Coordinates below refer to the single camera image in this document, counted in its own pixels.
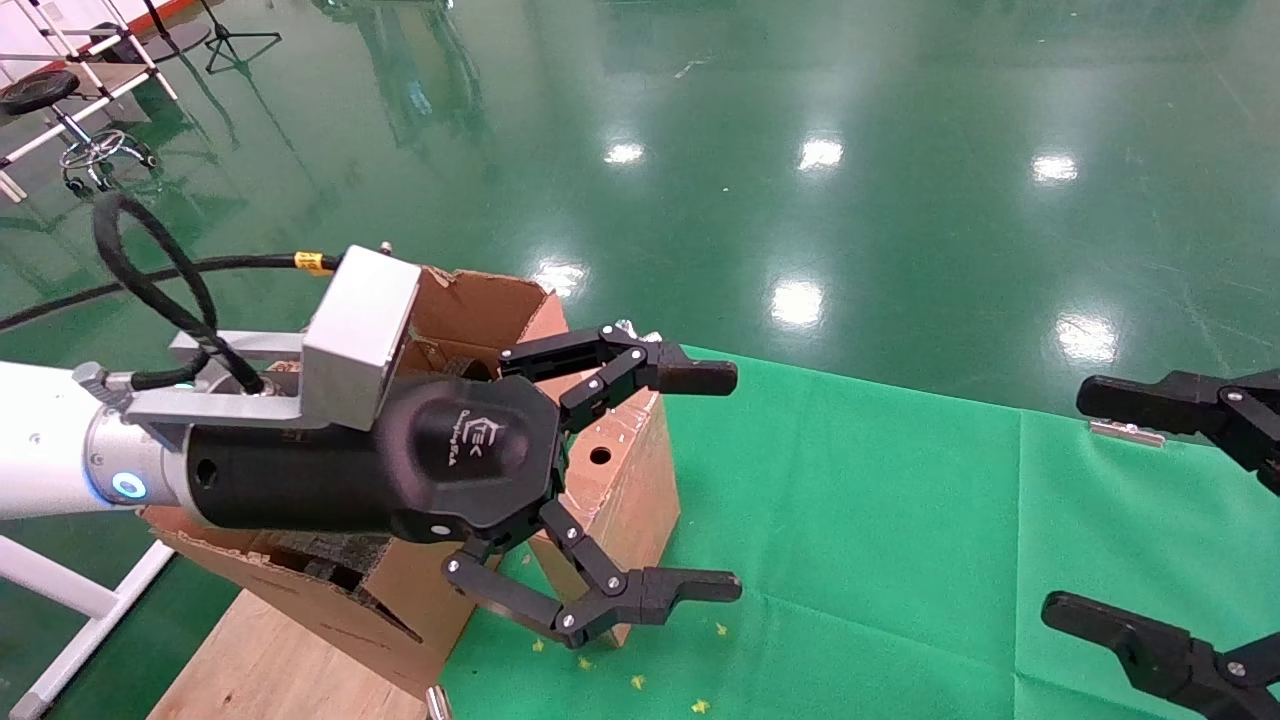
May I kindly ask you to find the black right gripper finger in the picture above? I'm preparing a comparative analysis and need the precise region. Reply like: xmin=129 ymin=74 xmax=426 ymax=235
xmin=1077 ymin=370 xmax=1280 ymax=496
xmin=1040 ymin=590 xmax=1280 ymax=720

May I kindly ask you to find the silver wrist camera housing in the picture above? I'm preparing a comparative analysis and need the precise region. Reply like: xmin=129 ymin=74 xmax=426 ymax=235
xmin=125 ymin=243 xmax=422 ymax=451

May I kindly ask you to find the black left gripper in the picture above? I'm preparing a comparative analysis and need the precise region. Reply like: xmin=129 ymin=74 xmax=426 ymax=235
xmin=185 ymin=322 xmax=743 ymax=651

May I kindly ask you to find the small cardboard box with hole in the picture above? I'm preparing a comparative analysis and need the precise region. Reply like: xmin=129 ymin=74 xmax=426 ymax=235
xmin=495 ymin=385 xmax=683 ymax=646

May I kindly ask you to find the black tripod stand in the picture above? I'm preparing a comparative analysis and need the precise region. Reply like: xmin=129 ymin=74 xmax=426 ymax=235
xmin=200 ymin=0 xmax=283 ymax=76

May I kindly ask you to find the green table cloth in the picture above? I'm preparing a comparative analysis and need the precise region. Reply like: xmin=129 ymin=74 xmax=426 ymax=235
xmin=440 ymin=345 xmax=1280 ymax=720

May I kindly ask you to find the large open cardboard carton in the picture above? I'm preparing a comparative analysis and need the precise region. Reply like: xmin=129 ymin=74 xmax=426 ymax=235
xmin=140 ymin=265 xmax=571 ymax=701

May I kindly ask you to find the black stool chrome base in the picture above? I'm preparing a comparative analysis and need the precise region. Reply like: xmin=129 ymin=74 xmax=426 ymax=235
xmin=0 ymin=68 xmax=159 ymax=197

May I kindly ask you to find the white table frame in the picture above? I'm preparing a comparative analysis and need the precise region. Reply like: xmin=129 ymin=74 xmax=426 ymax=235
xmin=0 ymin=535 xmax=176 ymax=720

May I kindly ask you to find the black round stand base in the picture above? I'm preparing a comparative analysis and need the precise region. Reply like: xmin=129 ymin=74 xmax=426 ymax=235
xmin=88 ymin=0 xmax=213 ymax=63

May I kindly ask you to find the thick black braided cable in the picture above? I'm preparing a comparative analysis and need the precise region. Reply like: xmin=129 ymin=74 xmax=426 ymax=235
xmin=92 ymin=192 xmax=266 ymax=396

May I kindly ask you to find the white pipe rack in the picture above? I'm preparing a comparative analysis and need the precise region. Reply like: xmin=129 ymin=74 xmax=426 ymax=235
xmin=0 ymin=0 xmax=181 ymax=204

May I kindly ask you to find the thin black cable yellow tag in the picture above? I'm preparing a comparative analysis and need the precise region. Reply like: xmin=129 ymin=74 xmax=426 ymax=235
xmin=0 ymin=252 xmax=346 ymax=333

